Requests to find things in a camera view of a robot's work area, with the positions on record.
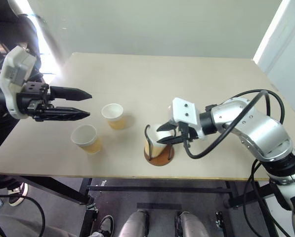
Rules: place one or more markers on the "black and white sneaker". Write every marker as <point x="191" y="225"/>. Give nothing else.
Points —
<point x="17" y="196"/>
<point x="106" y="224"/>

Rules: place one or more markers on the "grey rounded shape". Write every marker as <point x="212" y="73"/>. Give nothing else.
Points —
<point x="135" y="224"/>
<point x="193" y="225"/>

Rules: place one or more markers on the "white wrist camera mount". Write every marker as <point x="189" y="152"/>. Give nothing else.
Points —
<point x="184" y="111"/>
<point x="16" y="66"/>

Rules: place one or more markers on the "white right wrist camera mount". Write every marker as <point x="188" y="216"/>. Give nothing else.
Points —
<point x="184" y="111"/>

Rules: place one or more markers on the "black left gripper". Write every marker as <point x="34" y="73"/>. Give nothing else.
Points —
<point x="31" y="98"/>

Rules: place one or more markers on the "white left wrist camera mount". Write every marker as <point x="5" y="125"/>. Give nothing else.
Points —
<point x="16" y="66"/>

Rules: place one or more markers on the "black metal table frame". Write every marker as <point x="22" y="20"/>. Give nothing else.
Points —
<point x="63" y="192"/>

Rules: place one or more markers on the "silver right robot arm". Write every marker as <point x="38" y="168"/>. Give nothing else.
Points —
<point x="261" y="128"/>

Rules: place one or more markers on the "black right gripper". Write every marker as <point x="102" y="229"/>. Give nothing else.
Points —
<point x="189" y="133"/>

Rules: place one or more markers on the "paper cup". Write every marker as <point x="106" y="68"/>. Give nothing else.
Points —
<point x="157" y="148"/>
<point x="112" y="113"/>
<point x="84" y="135"/>

